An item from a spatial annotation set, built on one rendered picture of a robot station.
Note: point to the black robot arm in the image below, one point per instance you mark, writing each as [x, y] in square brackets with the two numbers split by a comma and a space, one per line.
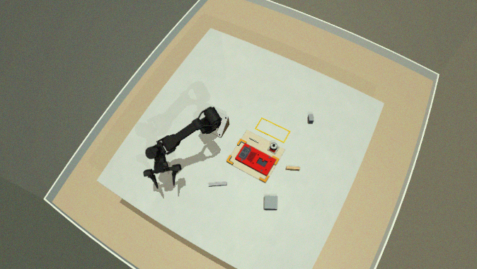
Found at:
[208, 124]

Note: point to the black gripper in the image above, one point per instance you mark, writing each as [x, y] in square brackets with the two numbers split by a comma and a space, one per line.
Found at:
[150, 173]

